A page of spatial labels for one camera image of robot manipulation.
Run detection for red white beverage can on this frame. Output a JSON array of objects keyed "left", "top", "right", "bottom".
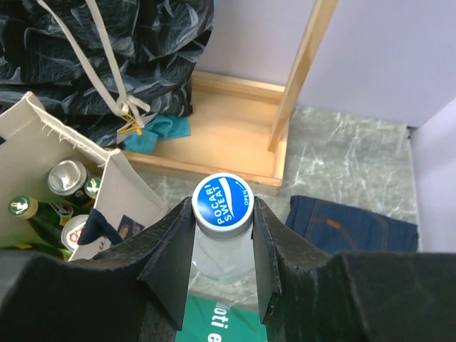
[{"left": 61, "top": 214, "right": 89, "bottom": 252}]

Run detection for clear water bottle blue cap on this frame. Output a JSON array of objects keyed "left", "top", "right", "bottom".
[{"left": 191, "top": 172, "right": 254, "bottom": 282}]

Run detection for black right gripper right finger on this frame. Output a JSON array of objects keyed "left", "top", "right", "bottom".
[{"left": 252, "top": 197, "right": 284, "bottom": 324}]

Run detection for teal hanging garment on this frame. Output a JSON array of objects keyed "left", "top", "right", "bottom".
[{"left": 123, "top": 115, "right": 191, "bottom": 154}]

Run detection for beige canvas tote bag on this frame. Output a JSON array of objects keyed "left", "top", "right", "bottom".
[{"left": 1, "top": 91, "right": 167, "bottom": 260}]

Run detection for silver beverage can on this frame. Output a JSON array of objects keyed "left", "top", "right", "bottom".
[{"left": 47, "top": 160, "right": 88, "bottom": 197}]

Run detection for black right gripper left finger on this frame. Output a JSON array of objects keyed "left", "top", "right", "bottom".
[{"left": 138, "top": 197, "right": 195, "bottom": 331}]

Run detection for green glass bottle gold cap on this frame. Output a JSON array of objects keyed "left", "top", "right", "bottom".
[{"left": 9, "top": 195, "right": 74, "bottom": 261}]

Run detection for green printed t-shirt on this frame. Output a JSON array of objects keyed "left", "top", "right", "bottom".
[{"left": 176, "top": 295, "right": 267, "bottom": 342}]

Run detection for wooden clothes rack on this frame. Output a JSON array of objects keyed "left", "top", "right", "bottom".
[{"left": 124, "top": 0, "right": 337, "bottom": 195}]

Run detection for dark patterned hanging shirt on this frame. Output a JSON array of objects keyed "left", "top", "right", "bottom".
[{"left": 1, "top": 1, "right": 214, "bottom": 147}]

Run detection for folded blue jeans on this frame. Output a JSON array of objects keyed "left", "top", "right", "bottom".
[{"left": 286, "top": 195, "right": 418, "bottom": 254}]

